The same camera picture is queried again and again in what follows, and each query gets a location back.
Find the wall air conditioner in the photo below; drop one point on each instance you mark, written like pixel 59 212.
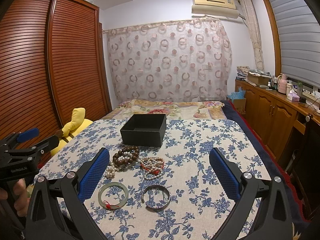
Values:
pixel 224 8

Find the black jewelry box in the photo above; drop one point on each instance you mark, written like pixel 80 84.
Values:
pixel 144 130

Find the brown louvered wardrobe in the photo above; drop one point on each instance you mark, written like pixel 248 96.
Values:
pixel 52 62

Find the grey window blind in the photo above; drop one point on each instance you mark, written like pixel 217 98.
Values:
pixel 298 32

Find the dark patterned bangle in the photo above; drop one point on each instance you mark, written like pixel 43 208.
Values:
pixel 156 197

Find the tied beige curtain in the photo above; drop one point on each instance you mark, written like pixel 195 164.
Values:
pixel 254 32

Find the floral bed quilt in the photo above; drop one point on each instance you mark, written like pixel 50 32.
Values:
pixel 209 110

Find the pink thermos jug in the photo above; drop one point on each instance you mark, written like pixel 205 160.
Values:
pixel 282 82

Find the blue gift bag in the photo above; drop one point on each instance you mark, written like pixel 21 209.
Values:
pixel 238 100

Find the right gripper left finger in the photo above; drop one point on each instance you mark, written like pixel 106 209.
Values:
pixel 45 219

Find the blue floral white cloth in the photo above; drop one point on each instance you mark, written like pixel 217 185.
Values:
pixel 199 205

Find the pink tissue pack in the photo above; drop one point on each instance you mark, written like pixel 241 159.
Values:
pixel 293 97

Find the yellow Pikachu plush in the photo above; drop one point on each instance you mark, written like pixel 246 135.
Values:
pixel 77 124

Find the person's left hand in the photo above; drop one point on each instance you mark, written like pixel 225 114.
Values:
pixel 22 201

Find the green jade bangle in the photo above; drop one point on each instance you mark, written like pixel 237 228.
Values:
pixel 113 195

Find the pink circle patterned curtain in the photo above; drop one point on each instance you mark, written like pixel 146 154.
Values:
pixel 178 61

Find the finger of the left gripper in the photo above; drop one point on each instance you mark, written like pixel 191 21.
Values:
pixel 46 145
pixel 27 135

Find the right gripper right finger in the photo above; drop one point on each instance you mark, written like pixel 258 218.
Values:
pixel 273 219

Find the cardboard box on cabinet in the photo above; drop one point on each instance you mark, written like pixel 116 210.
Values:
pixel 258 79

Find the wooden sideboard cabinet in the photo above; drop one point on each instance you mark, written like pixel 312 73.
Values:
pixel 279 123

